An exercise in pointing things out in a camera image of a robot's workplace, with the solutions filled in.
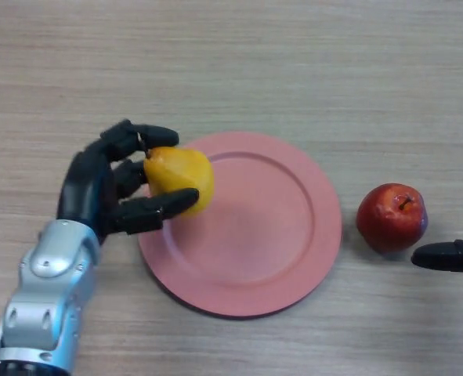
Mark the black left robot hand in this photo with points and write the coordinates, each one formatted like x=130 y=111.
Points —
x=86 y=188

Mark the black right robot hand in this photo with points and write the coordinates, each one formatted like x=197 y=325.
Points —
x=446 y=258

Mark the yellow pear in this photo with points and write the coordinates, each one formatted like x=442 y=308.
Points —
x=180 y=174

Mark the pink round plate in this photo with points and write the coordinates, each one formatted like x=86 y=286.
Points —
x=254 y=235

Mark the red apple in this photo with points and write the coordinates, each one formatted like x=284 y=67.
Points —
x=391 y=217

